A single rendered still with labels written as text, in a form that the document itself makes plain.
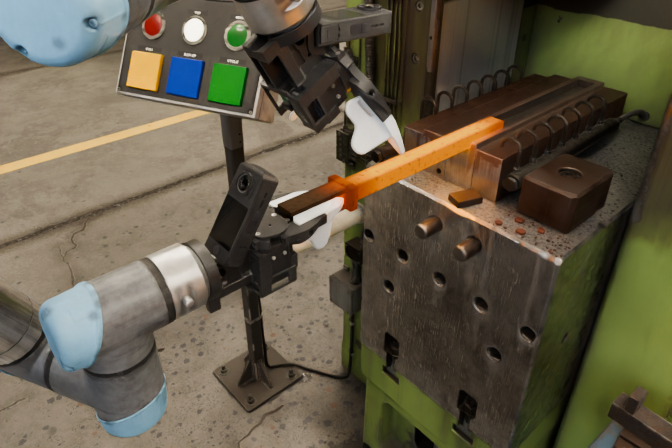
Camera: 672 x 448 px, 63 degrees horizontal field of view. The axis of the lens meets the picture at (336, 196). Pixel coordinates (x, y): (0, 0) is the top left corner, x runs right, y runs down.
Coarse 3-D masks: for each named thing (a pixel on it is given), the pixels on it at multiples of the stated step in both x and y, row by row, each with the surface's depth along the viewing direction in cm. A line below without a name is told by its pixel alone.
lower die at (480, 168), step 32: (480, 96) 108; (512, 96) 105; (576, 96) 103; (608, 96) 105; (416, 128) 95; (448, 128) 93; (512, 128) 91; (544, 128) 92; (448, 160) 91; (480, 160) 86; (512, 160) 85; (480, 192) 88
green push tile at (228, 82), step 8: (216, 64) 106; (224, 64) 106; (216, 72) 106; (224, 72) 106; (232, 72) 105; (240, 72) 104; (216, 80) 106; (224, 80) 105; (232, 80) 105; (240, 80) 104; (216, 88) 106; (224, 88) 105; (232, 88) 105; (240, 88) 104; (208, 96) 107; (216, 96) 106; (224, 96) 105; (232, 96) 105; (240, 96) 104; (232, 104) 105; (240, 104) 105
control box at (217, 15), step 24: (192, 0) 109; (216, 0) 107; (168, 24) 111; (216, 24) 107; (144, 48) 113; (168, 48) 111; (192, 48) 109; (216, 48) 107; (240, 48) 105; (120, 72) 115; (168, 72) 111; (144, 96) 113; (168, 96) 111; (264, 96) 106; (264, 120) 108
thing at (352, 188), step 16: (464, 128) 88; (480, 128) 88; (496, 128) 90; (432, 144) 83; (448, 144) 83; (464, 144) 86; (400, 160) 78; (416, 160) 79; (432, 160) 81; (336, 176) 73; (352, 176) 74; (368, 176) 74; (384, 176) 75; (400, 176) 77; (304, 192) 70; (320, 192) 70; (336, 192) 70; (352, 192) 70; (368, 192) 74; (288, 208) 66; (304, 208) 67; (352, 208) 72
